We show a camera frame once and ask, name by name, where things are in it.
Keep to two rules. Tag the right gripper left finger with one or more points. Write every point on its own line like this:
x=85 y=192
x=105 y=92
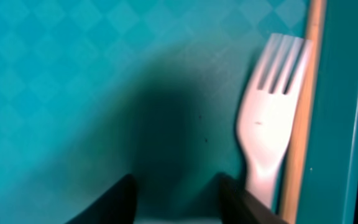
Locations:
x=117 y=205

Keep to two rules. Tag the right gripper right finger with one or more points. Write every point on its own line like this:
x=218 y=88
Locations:
x=239 y=206

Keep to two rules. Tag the white plastic fork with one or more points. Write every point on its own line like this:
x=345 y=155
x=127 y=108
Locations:
x=267 y=111

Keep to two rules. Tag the wooden chopstick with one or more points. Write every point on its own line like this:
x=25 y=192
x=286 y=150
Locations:
x=296 y=155

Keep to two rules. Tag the teal serving tray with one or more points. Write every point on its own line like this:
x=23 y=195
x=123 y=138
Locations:
x=92 y=90

